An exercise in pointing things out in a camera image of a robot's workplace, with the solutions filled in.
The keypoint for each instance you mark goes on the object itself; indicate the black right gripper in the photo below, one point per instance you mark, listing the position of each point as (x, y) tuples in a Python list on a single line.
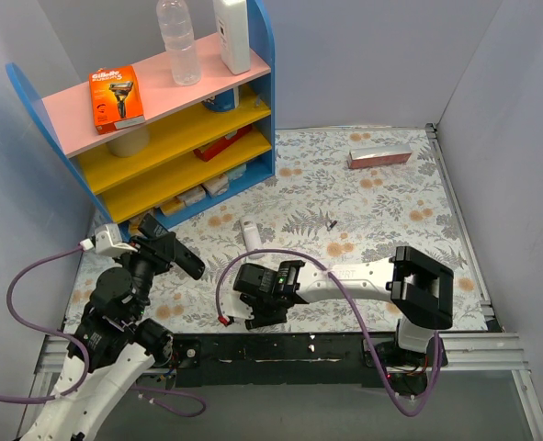
[(256, 314)]

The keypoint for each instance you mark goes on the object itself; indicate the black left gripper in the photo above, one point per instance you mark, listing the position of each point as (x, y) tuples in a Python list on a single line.
[(159, 245)]

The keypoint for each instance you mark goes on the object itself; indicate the black TV remote control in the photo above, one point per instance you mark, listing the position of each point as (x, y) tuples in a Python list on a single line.
[(189, 262)]

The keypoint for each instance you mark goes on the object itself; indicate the white remote control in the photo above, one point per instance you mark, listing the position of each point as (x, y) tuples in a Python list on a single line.
[(251, 235)]

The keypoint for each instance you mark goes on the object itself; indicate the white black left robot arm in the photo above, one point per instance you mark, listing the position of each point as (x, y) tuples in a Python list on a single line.
[(113, 344)]

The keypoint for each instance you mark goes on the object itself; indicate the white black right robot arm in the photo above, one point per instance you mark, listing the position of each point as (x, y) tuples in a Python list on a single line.
[(418, 285)]

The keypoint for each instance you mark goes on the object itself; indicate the yellow pack on shelf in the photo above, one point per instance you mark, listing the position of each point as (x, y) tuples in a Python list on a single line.
[(172, 206)]

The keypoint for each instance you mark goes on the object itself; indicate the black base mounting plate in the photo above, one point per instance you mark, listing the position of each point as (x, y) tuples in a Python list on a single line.
[(298, 359)]

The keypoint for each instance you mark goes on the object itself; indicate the white orange soap pack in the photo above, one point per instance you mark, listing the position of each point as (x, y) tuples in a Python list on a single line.
[(216, 185)]

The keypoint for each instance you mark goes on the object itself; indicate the beige cylindrical container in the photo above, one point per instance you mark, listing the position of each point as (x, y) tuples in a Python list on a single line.
[(129, 144)]

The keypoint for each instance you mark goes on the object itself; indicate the teal soap pack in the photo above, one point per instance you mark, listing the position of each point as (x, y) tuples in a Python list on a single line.
[(237, 172)]

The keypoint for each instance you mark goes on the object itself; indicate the red flat box on shelf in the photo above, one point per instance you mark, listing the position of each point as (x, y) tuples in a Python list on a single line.
[(208, 151)]

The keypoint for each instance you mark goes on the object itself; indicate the blue shelf unit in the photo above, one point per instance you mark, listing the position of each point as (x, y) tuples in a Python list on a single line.
[(123, 188)]

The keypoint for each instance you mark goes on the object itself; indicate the orange razor box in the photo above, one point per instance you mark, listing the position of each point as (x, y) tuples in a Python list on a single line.
[(115, 99)]

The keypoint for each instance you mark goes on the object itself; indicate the blue white cylindrical can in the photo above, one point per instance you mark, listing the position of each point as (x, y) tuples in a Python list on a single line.
[(224, 101)]

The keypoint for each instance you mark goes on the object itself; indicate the red silver long box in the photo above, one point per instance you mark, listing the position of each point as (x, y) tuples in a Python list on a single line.
[(379, 156)]

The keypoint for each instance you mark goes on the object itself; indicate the clear plastic water bottle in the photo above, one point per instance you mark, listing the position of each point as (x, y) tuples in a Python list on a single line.
[(179, 41)]

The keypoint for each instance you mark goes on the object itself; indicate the white plastic bottle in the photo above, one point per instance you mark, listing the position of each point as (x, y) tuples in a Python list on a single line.
[(232, 27)]

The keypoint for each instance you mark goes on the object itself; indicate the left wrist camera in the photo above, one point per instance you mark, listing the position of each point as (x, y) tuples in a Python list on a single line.
[(107, 241)]

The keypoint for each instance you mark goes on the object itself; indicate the aluminium table edge rail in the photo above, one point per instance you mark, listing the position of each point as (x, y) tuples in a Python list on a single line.
[(492, 323)]

